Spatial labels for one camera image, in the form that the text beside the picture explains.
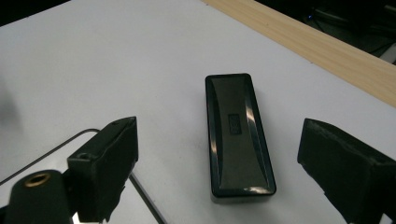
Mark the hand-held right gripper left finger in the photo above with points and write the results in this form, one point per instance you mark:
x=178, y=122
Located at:
x=106, y=165

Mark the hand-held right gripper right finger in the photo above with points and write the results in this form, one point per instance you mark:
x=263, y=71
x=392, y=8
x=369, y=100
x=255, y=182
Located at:
x=348, y=168

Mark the black whiteboard eraser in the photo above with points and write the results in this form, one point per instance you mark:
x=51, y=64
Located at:
x=236, y=146

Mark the light wooden board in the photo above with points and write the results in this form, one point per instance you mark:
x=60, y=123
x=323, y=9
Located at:
x=327, y=46

